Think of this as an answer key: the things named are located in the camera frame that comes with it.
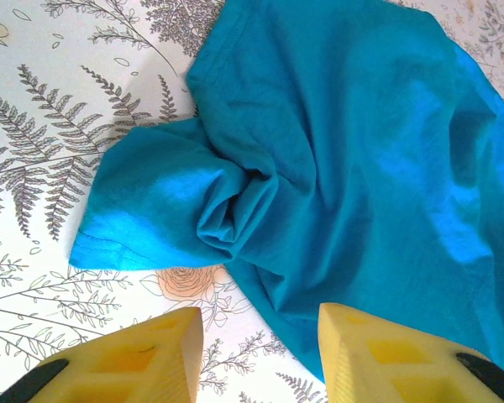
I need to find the floral tablecloth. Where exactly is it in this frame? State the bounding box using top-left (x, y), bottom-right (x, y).
top-left (0, 0), bottom-right (504, 403)

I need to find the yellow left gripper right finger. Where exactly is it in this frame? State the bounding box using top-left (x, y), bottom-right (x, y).
top-left (318, 302), bottom-right (504, 403)

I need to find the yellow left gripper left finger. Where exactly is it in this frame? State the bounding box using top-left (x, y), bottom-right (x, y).
top-left (0, 306), bottom-right (203, 403)

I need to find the blue t-shirt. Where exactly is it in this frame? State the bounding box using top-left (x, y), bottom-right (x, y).
top-left (68, 0), bottom-right (504, 385)

